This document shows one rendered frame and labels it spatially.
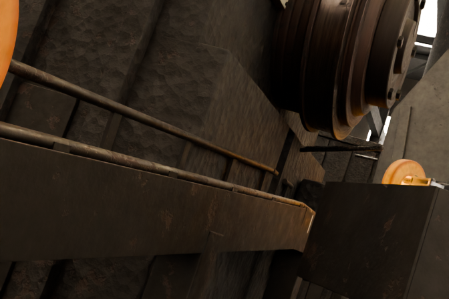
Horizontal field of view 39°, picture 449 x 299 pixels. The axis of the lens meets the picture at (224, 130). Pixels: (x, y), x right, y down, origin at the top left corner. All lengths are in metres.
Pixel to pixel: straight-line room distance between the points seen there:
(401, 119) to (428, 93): 0.24
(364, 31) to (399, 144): 2.94
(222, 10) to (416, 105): 3.30
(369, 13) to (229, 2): 0.33
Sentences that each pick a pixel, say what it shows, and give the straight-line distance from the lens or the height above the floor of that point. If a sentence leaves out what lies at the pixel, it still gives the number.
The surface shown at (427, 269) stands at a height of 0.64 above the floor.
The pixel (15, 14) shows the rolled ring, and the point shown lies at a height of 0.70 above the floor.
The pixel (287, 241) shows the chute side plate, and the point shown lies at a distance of 1.23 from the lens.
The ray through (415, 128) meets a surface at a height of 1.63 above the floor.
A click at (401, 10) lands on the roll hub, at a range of 1.33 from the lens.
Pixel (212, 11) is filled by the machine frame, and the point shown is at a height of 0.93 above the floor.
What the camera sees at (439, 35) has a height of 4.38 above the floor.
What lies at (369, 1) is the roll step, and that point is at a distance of 1.31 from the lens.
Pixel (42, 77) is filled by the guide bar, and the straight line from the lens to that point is 0.59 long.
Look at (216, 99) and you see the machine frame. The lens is 0.98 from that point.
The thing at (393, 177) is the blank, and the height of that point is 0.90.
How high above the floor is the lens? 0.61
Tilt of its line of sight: 9 degrees up
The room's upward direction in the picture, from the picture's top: 20 degrees clockwise
